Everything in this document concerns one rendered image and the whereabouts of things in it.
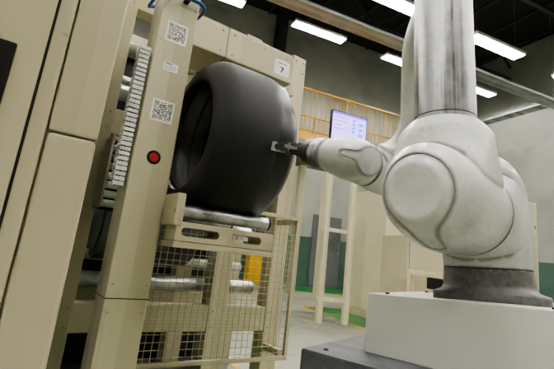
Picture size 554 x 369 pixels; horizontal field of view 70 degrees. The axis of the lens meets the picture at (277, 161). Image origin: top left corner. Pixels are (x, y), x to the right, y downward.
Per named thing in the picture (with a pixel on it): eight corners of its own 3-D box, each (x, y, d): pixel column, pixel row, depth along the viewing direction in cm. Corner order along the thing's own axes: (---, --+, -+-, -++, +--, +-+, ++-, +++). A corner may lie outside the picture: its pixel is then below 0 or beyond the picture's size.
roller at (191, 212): (177, 217, 123) (180, 203, 124) (172, 217, 127) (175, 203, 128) (270, 231, 142) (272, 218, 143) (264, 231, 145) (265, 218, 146)
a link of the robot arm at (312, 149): (321, 134, 103) (307, 133, 108) (313, 168, 103) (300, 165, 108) (346, 142, 108) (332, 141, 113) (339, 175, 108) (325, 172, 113)
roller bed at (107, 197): (98, 206, 154) (114, 133, 160) (91, 207, 166) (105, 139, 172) (148, 214, 164) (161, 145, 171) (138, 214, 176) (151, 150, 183)
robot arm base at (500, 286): (537, 301, 82) (534, 273, 83) (555, 307, 63) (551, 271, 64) (442, 293, 90) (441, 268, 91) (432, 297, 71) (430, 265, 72)
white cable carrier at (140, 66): (111, 184, 121) (141, 44, 132) (108, 184, 125) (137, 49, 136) (126, 186, 124) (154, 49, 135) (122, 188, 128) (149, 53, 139)
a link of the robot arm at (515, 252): (545, 273, 76) (532, 162, 82) (522, 268, 64) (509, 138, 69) (457, 268, 87) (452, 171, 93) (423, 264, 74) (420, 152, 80)
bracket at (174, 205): (173, 224, 118) (178, 192, 120) (135, 224, 150) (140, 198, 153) (183, 226, 120) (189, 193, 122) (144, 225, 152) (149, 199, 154)
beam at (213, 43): (176, 37, 167) (182, 6, 170) (157, 58, 187) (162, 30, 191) (292, 84, 199) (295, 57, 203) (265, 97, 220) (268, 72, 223)
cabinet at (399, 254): (405, 332, 515) (408, 235, 543) (377, 323, 565) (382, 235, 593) (455, 333, 549) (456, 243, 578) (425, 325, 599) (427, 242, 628)
